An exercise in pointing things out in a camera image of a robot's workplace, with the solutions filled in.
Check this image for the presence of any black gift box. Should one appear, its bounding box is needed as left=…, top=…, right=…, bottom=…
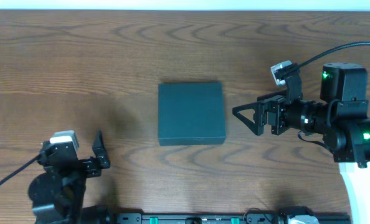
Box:
left=158, top=82, right=226, bottom=146

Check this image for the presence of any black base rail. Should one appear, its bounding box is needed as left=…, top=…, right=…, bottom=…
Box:
left=79, top=206, right=352, bottom=224

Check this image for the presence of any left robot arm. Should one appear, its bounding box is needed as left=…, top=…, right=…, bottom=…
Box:
left=27, top=130, right=115, bottom=224

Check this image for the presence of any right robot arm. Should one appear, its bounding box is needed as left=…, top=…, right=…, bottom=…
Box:
left=232, top=61, right=370, bottom=223

